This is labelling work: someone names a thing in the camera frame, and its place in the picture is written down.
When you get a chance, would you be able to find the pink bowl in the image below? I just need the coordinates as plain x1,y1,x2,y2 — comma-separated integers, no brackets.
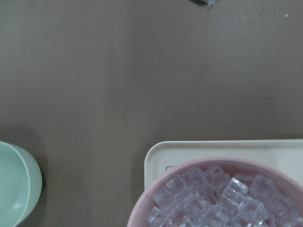
127,157,303,227

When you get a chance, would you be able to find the pile of clear ice cubes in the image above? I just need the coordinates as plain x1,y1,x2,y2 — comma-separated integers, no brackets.
146,166,303,227

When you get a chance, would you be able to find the mint green bowl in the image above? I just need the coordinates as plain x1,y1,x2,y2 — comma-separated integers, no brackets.
0,142,42,227

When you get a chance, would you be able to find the cream plastic tray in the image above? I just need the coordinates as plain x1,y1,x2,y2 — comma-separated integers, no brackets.
144,139,303,189

